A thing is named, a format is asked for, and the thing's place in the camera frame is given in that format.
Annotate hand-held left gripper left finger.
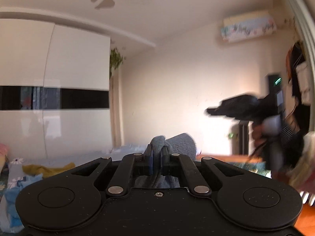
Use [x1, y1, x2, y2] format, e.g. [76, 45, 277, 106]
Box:
[71, 144, 154, 197]

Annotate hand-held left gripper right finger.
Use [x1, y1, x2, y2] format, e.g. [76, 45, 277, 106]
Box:
[160, 146, 243, 197]

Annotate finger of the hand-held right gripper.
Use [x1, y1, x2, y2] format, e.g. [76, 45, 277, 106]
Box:
[205, 93, 261, 121]

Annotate grey knitted garment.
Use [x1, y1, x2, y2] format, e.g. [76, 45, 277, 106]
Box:
[134, 133, 197, 190]

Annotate hanging clothes and bags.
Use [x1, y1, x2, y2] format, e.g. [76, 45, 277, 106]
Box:
[285, 40, 312, 131]

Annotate person's right hand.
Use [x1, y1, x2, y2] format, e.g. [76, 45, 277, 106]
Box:
[250, 120, 271, 151]

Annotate dark upright panel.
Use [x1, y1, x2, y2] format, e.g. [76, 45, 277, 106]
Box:
[238, 123, 249, 156]

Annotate light blue flowered duvet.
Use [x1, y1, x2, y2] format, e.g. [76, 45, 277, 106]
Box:
[0, 144, 150, 234]

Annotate air conditioner with floral cover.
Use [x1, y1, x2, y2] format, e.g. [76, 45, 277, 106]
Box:
[220, 10, 277, 42]

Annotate mustard yellow garment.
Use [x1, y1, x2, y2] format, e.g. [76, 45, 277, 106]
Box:
[22, 162, 76, 178]

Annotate green hanging plant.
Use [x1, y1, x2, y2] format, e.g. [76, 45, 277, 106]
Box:
[109, 47, 126, 78]

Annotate white wardrobe with black stripe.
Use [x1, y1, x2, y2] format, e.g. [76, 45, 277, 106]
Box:
[0, 18, 111, 160]

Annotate bright blue garment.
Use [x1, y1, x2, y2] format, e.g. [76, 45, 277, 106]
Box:
[4, 173, 44, 228]

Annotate wooden bed frame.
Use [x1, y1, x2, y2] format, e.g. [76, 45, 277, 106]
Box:
[196, 155, 266, 163]

